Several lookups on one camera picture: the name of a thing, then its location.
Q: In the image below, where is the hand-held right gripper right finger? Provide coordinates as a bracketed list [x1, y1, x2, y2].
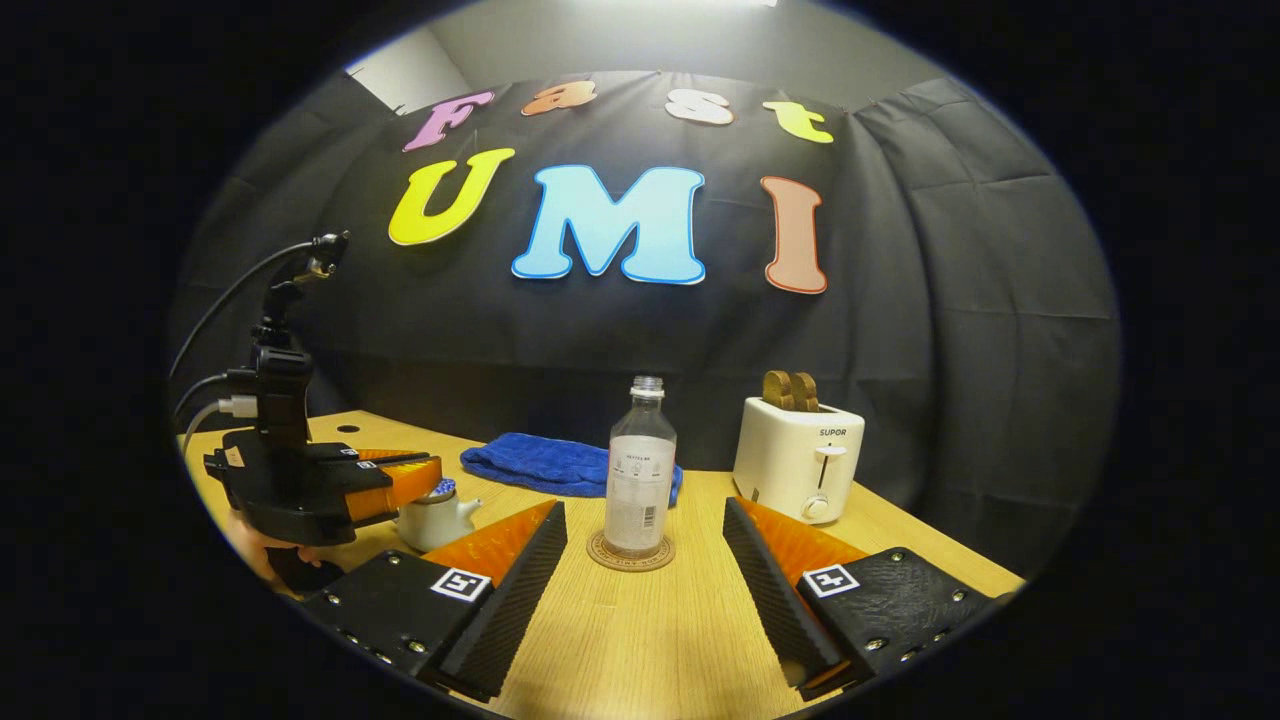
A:
[722, 497, 1016, 701]

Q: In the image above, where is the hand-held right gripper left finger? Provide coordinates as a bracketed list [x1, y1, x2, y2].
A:
[300, 500, 569, 704]

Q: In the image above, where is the white teacup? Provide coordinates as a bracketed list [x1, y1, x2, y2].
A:
[393, 490, 483, 553]

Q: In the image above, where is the round brown coaster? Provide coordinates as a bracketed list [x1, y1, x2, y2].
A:
[586, 530, 677, 573]

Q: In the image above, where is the clear plastic water bottle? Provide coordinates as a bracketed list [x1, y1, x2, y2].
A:
[603, 375, 678, 559]

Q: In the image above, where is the blue towel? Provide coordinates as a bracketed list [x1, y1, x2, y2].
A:
[460, 432, 684, 508]

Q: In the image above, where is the white toaster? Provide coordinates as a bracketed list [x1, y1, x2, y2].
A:
[733, 396, 866, 526]

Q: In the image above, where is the black backdrop cloth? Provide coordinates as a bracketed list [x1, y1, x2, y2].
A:
[170, 70, 1121, 571]

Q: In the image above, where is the white cable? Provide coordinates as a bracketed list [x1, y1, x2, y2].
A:
[178, 396, 260, 456]

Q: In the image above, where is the black cable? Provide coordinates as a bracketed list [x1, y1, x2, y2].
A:
[168, 240, 321, 381]
[173, 370, 258, 419]

